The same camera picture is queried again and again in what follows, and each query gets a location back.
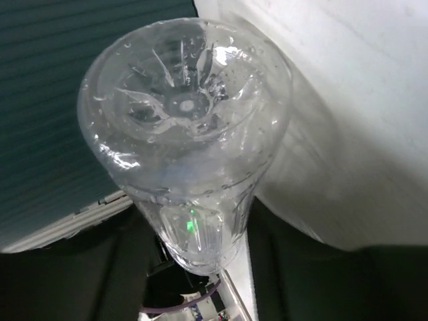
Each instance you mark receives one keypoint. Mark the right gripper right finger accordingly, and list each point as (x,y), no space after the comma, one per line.
(298,278)

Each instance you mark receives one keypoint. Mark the clear unlabelled plastic bottle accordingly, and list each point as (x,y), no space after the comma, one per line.
(186,116)

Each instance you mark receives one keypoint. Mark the dark teal plastic bin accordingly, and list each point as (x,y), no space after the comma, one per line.
(47,170)

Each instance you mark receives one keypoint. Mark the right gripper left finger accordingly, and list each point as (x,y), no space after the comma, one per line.
(99,274)

